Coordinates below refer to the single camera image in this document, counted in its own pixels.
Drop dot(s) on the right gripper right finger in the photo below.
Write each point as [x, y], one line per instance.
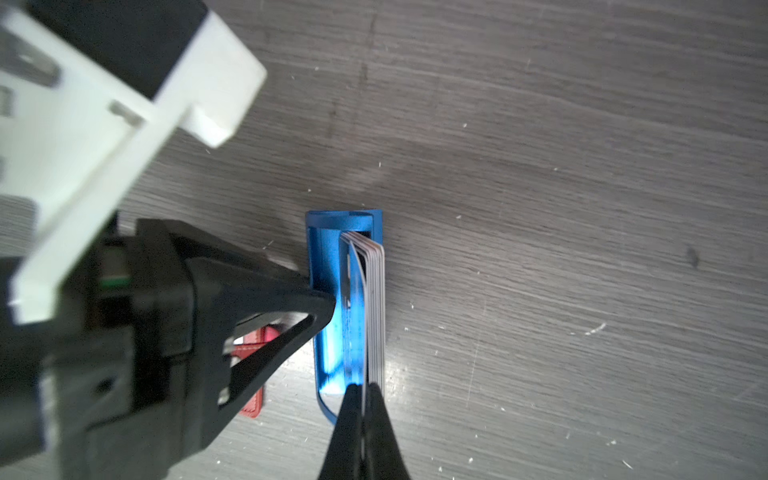
[381, 456]

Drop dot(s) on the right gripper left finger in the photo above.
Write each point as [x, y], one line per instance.
[343, 458]

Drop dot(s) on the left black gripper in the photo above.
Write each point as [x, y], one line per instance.
[161, 339]

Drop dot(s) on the stack of remaining cards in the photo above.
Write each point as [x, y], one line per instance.
[363, 309]

